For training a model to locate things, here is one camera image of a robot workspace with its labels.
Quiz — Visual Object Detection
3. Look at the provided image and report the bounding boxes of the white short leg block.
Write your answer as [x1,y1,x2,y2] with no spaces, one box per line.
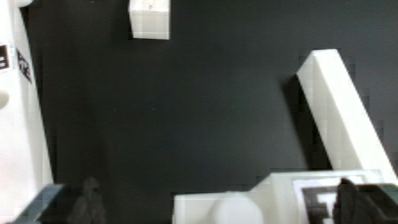
[127,0,170,40]

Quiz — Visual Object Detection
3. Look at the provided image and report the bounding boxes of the white X-frame chair legs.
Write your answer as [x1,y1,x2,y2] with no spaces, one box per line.
[0,0,53,224]

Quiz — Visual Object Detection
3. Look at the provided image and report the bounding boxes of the white chair seat block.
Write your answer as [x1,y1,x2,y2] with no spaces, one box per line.
[172,170,398,224]

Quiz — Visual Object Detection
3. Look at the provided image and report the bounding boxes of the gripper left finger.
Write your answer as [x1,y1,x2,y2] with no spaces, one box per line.
[10,176,108,224]

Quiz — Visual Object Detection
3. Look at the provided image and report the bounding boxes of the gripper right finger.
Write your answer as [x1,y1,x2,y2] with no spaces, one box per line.
[332,178,398,224]

